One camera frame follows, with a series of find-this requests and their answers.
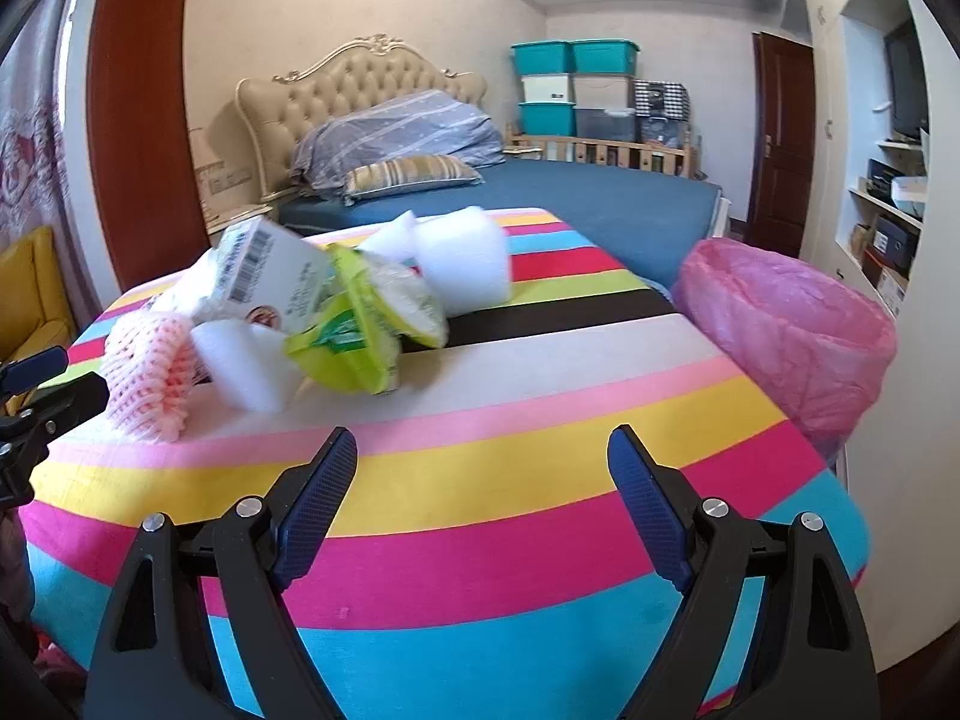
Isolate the beige storage box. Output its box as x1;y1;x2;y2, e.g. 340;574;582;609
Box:
571;73;638;110

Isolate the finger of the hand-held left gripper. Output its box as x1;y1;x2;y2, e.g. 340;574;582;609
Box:
0;346;68;395
15;371;110;442

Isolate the black box on shelf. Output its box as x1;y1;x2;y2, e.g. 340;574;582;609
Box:
874;214;922;275

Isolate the pink foam fruit net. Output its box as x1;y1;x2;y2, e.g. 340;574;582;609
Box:
99;313;197;442

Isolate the grey striped pillow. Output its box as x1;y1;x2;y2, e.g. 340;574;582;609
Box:
291;88;505;192

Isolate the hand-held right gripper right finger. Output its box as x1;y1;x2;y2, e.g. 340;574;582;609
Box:
606;424;880;720

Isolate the wooden crib rail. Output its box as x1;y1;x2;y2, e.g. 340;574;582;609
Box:
506;127;699;179

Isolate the white wall shelf unit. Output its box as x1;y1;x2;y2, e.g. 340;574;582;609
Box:
799;0;960;395

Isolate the striped colourful tablecloth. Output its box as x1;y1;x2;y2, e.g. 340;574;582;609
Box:
19;206;875;720

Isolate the brown wooden panel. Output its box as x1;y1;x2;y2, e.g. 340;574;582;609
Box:
86;0;208;295

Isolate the large white foam block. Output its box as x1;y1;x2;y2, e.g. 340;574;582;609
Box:
412;206;515;316

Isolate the checked fabric bag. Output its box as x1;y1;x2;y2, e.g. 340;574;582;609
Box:
634;80;688;121

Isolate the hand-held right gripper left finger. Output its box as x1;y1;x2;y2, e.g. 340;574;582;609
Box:
84;426;359;720

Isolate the dark brown door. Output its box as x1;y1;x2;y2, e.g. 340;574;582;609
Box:
750;31;815;260

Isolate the grey storage box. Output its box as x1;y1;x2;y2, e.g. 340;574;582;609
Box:
574;106;638;143

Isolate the yellow chair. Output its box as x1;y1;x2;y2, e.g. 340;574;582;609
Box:
0;225;77;362

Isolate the cardboard box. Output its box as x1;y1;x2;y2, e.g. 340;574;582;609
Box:
187;124;260;223

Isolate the teal storage box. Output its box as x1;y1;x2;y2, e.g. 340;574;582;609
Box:
512;41;575;77
520;101;577;138
571;40;643;77

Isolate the green lidded plastic cup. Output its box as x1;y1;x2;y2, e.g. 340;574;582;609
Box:
283;292;402;395

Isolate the patterned pink curtain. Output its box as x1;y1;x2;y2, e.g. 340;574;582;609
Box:
0;0;85;316

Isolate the trash bin with pink bag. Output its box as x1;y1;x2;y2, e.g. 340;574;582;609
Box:
671;238;899;460

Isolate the white plastic bag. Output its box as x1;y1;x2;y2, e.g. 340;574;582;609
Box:
146;247;226;320

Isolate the blue bed mattress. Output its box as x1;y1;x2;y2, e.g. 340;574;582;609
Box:
277;161;725;293

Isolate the black television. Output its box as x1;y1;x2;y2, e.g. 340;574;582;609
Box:
883;19;932;140

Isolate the white carton with barcode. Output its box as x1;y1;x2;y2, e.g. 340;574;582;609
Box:
196;216;340;335

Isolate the gold striped bolster pillow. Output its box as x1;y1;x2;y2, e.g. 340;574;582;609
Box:
343;154;485;203

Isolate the white storage box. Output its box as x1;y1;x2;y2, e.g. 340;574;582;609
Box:
520;73;575;105

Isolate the beige tufted headboard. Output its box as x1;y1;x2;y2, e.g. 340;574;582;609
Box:
236;34;488;196

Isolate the small white foam piece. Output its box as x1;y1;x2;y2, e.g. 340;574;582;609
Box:
358;210;419;263

